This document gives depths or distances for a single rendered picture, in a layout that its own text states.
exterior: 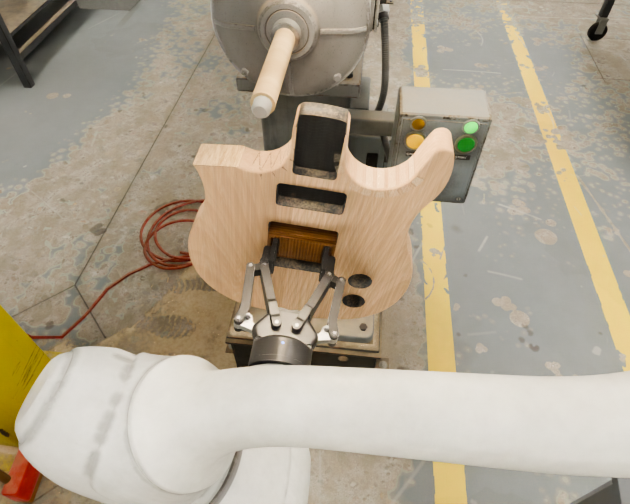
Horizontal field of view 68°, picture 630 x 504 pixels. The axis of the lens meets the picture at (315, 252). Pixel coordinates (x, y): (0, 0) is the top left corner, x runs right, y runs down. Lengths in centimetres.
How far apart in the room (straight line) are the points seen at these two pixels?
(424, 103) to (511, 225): 154
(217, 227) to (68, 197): 197
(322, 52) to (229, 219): 32
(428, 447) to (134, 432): 20
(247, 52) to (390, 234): 39
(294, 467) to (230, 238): 34
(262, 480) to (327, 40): 63
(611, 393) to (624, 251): 216
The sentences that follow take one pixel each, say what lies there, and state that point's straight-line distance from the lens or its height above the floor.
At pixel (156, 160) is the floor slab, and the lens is 268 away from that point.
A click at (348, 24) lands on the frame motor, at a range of 79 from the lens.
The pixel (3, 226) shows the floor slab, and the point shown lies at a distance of 262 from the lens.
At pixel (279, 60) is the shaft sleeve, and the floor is 126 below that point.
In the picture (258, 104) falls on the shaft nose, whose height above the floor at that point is 126.
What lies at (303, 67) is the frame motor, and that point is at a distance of 83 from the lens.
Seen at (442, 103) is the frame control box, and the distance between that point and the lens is 89.
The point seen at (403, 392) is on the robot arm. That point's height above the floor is 129.
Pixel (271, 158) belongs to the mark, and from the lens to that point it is 61.
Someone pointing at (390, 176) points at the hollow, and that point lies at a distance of 61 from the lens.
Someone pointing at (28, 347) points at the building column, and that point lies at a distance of 178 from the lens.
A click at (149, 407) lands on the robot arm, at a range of 37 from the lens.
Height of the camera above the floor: 157
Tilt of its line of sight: 49 degrees down
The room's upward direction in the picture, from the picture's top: straight up
